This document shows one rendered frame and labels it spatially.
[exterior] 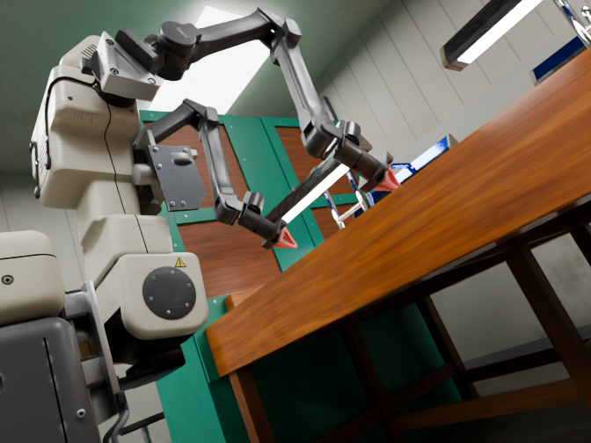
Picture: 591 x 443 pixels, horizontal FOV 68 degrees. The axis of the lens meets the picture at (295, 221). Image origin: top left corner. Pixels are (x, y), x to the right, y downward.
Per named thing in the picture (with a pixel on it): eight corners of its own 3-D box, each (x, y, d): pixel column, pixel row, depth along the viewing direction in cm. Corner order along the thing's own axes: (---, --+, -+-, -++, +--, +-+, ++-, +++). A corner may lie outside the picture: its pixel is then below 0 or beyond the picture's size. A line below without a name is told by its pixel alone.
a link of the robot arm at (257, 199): (215, 220, 136) (223, 203, 130) (225, 195, 144) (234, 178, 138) (250, 236, 139) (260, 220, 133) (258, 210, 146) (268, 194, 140)
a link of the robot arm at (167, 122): (183, 111, 159) (191, 90, 153) (213, 134, 160) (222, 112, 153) (91, 169, 127) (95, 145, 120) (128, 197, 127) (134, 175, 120)
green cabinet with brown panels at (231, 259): (188, 313, 164) (123, 107, 192) (145, 350, 204) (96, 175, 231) (405, 255, 251) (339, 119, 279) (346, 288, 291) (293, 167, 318)
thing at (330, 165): (357, 148, 136) (347, 128, 138) (260, 236, 180) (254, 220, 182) (374, 148, 141) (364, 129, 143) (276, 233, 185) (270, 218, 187)
